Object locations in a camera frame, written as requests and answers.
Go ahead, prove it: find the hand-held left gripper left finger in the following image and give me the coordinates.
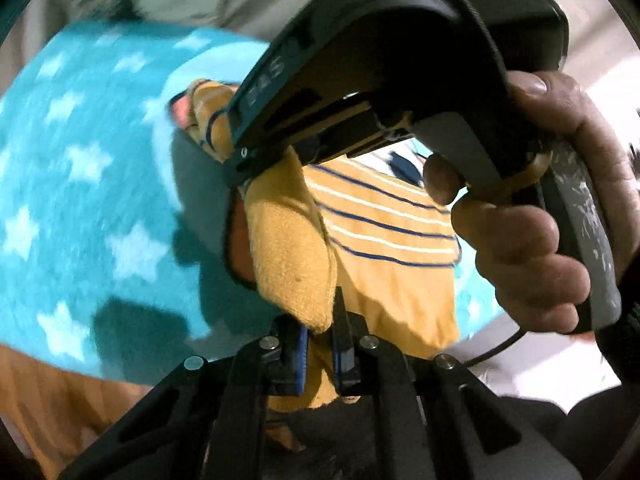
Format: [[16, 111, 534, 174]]
[[57, 317, 308, 480]]

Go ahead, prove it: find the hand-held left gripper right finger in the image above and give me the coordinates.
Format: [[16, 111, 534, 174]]
[[332, 287, 521, 480]]

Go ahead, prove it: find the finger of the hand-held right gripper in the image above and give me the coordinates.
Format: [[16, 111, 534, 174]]
[[222, 87, 381, 186]]

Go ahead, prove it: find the yellow striped sweater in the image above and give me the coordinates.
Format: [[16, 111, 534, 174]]
[[167, 77, 463, 413]]

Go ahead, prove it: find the person's right hand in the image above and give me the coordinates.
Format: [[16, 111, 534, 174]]
[[424, 70, 640, 335]]

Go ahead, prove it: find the beige curtain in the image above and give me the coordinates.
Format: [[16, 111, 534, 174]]
[[30, 0, 321, 43]]

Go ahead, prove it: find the teal star blanket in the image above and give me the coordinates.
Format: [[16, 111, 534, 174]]
[[0, 22, 506, 381]]

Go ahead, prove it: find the black cable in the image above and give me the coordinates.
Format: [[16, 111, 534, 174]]
[[457, 327, 523, 367]]

